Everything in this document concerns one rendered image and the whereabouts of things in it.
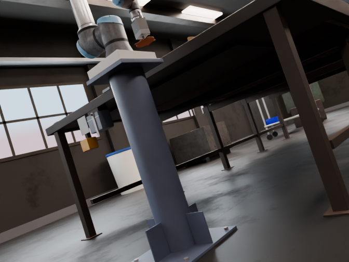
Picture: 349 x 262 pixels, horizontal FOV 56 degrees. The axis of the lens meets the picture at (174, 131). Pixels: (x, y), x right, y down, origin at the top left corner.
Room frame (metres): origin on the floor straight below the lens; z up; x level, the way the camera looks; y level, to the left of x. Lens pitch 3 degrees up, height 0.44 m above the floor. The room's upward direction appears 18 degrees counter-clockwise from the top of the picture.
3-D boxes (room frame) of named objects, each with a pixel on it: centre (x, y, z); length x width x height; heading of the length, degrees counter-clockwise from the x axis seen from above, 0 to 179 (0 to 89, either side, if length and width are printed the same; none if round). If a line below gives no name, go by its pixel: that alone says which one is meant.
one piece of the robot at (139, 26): (2.00, -0.01, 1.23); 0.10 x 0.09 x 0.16; 123
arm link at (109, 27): (1.54, 0.14, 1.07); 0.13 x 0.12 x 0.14; 57
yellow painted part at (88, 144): (2.27, 0.59, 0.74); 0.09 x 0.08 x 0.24; 49
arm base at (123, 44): (1.53, 0.13, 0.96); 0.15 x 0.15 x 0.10
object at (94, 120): (2.16, 0.46, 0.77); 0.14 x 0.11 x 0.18; 49
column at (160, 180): (1.53, 0.13, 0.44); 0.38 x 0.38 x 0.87; 50
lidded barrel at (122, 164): (5.48, 0.94, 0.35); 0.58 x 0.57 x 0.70; 50
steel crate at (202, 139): (6.77, -0.44, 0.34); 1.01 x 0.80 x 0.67; 50
